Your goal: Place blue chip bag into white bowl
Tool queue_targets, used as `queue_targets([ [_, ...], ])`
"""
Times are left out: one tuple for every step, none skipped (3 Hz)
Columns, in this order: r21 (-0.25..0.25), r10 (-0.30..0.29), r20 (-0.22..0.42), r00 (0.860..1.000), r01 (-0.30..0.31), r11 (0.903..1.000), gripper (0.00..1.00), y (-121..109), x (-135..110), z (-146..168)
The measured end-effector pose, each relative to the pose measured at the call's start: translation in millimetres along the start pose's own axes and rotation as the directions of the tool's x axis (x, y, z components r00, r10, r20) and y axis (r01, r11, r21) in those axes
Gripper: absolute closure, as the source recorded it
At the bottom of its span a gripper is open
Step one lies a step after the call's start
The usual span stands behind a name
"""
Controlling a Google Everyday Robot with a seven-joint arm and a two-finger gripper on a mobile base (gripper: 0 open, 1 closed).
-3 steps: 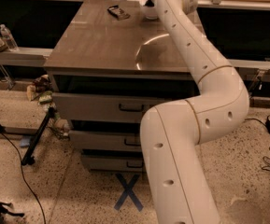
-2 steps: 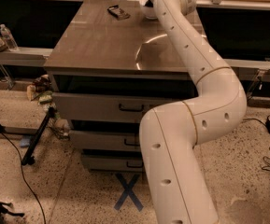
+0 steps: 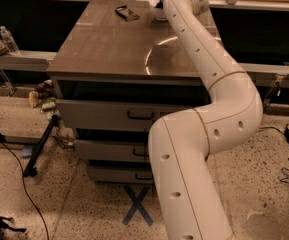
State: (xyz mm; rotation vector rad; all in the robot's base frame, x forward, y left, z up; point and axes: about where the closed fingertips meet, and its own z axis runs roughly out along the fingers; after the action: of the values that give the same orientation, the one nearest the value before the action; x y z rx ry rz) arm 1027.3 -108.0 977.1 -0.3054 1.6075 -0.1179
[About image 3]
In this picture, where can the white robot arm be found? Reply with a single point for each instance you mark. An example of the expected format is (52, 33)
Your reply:
(179, 143)

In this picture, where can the white bowl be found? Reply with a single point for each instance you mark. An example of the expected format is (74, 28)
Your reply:
(156, 7)

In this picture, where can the grey three-drawer cabinet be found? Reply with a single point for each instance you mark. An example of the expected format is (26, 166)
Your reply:
(105, 58)

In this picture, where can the middle grey drawer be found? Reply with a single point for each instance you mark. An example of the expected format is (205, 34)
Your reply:
(112, 151)

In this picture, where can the grey drawer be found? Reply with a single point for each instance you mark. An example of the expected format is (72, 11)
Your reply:
(107, 115)
(112, 151)
(120, 175)

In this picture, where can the top grey drawer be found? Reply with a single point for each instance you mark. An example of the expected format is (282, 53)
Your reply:
(107, 115)

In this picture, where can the bottom grey drawer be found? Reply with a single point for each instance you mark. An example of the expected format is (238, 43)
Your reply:
(120, 175)

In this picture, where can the blue tape cross mark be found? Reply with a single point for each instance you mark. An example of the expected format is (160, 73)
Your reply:
(137, 206)

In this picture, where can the pile of snack packets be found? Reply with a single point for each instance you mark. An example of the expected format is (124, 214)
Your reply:
(43, 96)

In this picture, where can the small dark snack packet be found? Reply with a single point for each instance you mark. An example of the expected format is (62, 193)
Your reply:
(127, 14)

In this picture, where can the black tripod leg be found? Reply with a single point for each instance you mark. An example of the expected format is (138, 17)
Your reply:
(30, 170)

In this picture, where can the clear plastic water bottle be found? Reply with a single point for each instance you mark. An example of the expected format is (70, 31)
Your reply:
(9, 41)

